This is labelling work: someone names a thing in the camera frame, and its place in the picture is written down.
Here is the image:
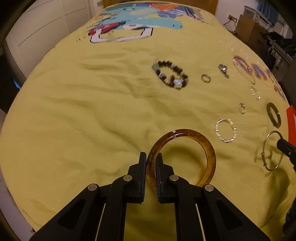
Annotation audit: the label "amber resin bangle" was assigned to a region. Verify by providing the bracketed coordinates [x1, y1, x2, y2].
[146, 128, 217, 191]

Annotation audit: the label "thin silver wire bangle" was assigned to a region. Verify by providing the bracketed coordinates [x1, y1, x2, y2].
[261, 130, 284, 172]

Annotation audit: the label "dark horn bangle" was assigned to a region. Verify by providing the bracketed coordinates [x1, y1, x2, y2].
[266, 102, 281, 128]

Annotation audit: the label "silver chain bracelet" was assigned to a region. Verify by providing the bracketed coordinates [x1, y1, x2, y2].
[249, 86, 262, 101]

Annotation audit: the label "silver twisted bracelet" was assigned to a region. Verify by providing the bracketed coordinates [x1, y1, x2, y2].
[214, 118, 238, 144]

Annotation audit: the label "dark beaded bracelet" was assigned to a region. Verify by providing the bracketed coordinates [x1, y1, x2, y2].
[151, 60, 189, 90]

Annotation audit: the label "red jewelry box tray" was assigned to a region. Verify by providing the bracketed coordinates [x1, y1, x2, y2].
[287, 106, 296, 147]

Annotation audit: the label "silver charm pendant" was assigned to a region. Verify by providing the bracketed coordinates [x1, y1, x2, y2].
[218, 64, 229, 78]

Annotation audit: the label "wooden drawer cabinet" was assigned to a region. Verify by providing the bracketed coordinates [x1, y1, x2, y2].
[235, 15, 268, 58]

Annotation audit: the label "white printer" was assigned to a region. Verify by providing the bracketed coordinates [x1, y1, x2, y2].
[243, 6, 272, 30]

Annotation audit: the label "white wardrobe doors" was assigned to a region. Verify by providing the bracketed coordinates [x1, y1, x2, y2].
[4, 0, 91, 84]

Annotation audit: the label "wall power socket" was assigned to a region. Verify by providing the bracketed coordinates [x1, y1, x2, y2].
[228, 15, 237, 23]

